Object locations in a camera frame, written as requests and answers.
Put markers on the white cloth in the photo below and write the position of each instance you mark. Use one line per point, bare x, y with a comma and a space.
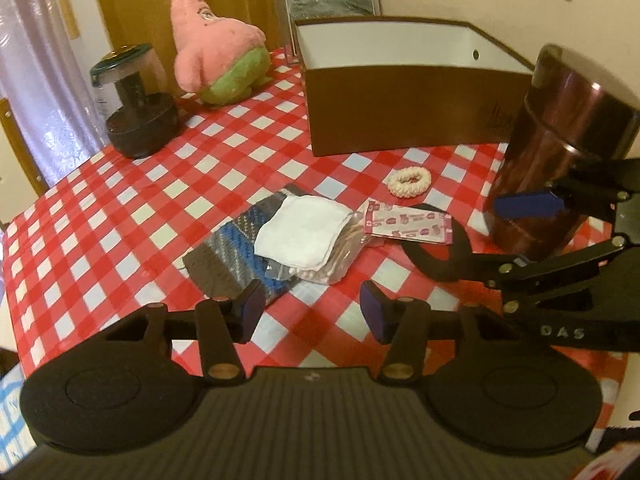
300, 230

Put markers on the striped knit sock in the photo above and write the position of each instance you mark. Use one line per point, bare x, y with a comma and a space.
225, 255

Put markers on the small wooden wall plaque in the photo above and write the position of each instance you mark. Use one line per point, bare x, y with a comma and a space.
67, 10

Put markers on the brown metal canister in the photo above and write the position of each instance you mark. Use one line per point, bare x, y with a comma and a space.
540, 150

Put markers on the clear jar with black base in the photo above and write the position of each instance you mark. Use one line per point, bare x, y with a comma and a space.
142, 130

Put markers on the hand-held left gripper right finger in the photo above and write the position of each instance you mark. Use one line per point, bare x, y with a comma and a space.
377, 312

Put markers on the cream wooden chair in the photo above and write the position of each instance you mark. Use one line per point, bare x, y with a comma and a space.
15, 150

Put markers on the red white checked tablecloth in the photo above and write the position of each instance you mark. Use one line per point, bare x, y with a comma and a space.
125, 200

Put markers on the cream hair scrunchie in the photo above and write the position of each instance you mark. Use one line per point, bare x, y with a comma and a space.
422, 182

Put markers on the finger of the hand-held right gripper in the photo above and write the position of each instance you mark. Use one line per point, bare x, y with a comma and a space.
525, 204
545, 267

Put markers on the pale purple curtain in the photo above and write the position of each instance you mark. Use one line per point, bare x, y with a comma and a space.
30, 60

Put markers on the brown cardboard box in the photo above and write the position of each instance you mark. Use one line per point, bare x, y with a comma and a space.
400, 110

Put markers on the pink starfish plush toy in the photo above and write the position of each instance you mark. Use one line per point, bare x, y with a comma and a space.
215, 45

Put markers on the clear plastic bag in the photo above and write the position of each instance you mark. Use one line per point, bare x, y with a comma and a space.
345, 255

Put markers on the red white packet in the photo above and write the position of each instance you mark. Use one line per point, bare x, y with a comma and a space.
610, 467

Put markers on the framed picture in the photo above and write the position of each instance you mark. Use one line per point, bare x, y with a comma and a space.
330, 0

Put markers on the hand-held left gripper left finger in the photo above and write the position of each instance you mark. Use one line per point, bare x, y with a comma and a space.
252, 310

